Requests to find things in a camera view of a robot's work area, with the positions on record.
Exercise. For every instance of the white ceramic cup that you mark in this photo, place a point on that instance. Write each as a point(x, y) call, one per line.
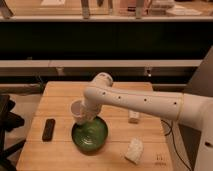
point(75, 110)

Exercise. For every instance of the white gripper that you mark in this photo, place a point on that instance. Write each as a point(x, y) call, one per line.
point(87, 114)

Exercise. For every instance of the green ceramic bowl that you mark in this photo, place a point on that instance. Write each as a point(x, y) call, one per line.
point(91, 136)

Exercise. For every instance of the wooden table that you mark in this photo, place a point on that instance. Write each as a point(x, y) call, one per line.
point(60, 154)

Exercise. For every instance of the black remote control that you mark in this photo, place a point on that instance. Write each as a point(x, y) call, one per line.
point(48, 130)

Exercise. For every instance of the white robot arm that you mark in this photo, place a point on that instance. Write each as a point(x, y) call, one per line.
point(190, 110)

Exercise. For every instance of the small white block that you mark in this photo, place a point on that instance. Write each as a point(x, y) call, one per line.
point(134, 117)

